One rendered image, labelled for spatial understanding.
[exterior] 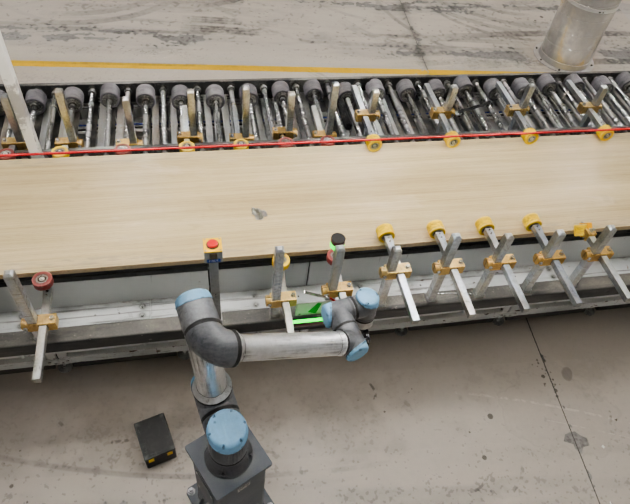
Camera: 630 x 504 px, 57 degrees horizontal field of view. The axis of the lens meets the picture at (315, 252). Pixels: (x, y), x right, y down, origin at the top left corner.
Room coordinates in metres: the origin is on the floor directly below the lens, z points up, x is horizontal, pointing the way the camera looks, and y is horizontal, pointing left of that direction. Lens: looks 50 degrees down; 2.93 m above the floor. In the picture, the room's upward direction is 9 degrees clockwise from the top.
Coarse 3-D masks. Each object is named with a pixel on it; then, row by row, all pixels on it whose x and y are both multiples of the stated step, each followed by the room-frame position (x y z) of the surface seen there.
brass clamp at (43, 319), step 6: (42, 318) 1.18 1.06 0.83; (48, 318) 1.18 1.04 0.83; (24, 324) 1.14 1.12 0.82; (30, 324) 1.14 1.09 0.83; (36, 324) 1.15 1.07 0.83; (42, 324) 1.15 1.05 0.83; (48, 324) 1.16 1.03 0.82; (54, 324) 1.16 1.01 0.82; (24, 330) 1.12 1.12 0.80; (30, 330) 1.14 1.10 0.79; (36, 330) 1.14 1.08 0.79
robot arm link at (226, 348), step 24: (192, 336) 0.85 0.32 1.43; (216, 336) 0.86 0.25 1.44; (240, 336) 0.89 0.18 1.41; (264, 336) 0.94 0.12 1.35; (288, 336) 0.98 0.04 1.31; (312, 336) 1.02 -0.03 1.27; (336, 336) 1.06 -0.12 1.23; (360, 336) 1.10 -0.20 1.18; (216, 360) 0.81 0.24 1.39; (240, 360) 0.83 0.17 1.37; (264, 360) 0.89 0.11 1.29
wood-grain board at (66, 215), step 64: (0, 192) 1.75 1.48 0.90; (64, 192) 1.81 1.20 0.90; (128, 192) 1.87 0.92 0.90; (192, 192) 1.94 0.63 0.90; (256, 192) 2.00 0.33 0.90; (320, 192) 2.07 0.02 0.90; (384, 192) 2.14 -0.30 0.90; (448, 192) 2.21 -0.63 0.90; (512, 192) 2.29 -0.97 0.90; (576, 192) 2.36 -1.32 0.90; (0, 256) 1.40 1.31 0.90; (64, 256) 1.45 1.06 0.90; (128, 256) 1.50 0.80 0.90; (192, 256) 1.55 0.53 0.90; (256, 256) 1.62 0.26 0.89
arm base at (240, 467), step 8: (248, 440) 0.88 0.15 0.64; (248, 448) 0.84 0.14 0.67; (208, 456) 0.78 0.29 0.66; (248, 456) 0.81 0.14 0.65; (208, 464) 0.76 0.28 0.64; (216, 464) 0.75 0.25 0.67; (232, 464) 0.76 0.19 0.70; (240, 464) 0.77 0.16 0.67; (248, 464) 0.79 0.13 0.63; (216, 472) 0.74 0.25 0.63; (224, 472) 0.75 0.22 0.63; (232, 472) 0.74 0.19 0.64; (240, 472) 0.75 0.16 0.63
